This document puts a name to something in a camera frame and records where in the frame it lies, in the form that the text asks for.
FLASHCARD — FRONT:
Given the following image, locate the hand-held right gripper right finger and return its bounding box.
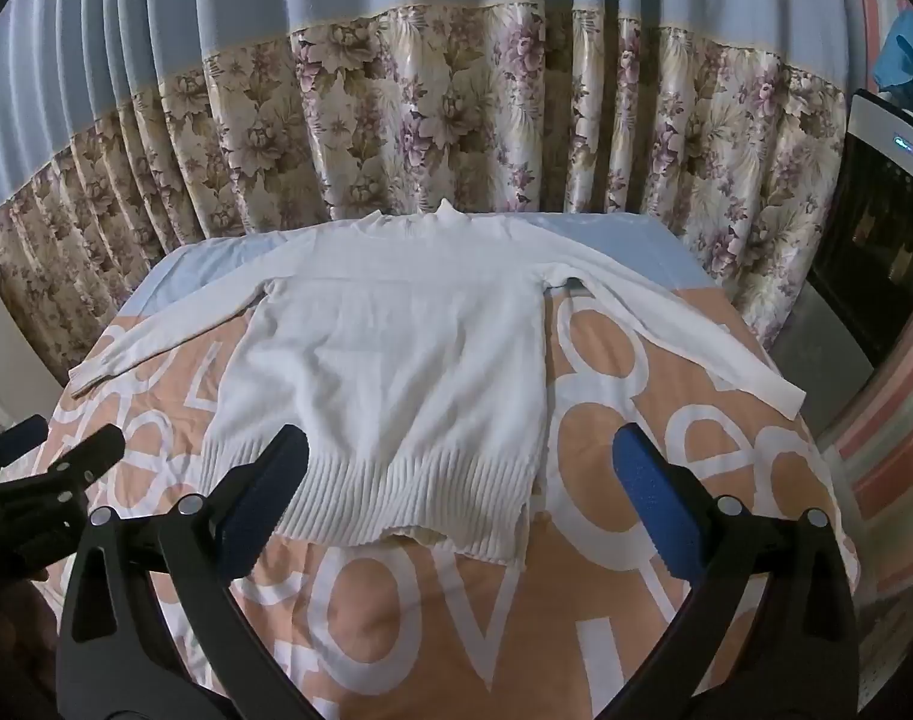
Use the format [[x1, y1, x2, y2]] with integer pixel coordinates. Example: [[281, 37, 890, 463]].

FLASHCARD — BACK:
[[574, 422, 861, 720]]

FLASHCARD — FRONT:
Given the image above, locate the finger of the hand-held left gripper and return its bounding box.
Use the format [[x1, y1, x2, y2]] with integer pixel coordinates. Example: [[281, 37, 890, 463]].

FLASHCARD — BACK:
[[0, 414, 50, 475], [0, 424, 127, 541]]

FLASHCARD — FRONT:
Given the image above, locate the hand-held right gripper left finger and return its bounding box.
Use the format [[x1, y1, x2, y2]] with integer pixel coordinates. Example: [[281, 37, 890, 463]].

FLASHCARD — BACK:
[[55, 424, 316, 720]]

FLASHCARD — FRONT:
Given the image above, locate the white knit sweater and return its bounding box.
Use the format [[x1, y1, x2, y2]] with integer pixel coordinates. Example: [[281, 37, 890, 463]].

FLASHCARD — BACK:
[[66, 199, 809, 567]]

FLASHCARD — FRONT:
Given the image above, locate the peach and blue bed sheet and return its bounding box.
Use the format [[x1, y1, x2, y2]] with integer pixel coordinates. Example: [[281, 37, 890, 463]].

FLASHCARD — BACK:
[[28, 210, 863, 720]]

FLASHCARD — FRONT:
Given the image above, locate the black glass-door cabinet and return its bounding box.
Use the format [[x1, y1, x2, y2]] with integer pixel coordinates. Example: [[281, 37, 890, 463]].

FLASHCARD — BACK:
[[805, 88, 913, 391]]

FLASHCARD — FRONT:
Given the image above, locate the floral curtain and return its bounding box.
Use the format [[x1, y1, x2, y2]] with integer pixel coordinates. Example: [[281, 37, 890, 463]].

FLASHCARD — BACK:
[[0, 0, 857, 391]]

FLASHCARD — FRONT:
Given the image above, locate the blue cloth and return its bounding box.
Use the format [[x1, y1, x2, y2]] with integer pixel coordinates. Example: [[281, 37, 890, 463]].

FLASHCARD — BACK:
[[872, 11, 913, 100]]

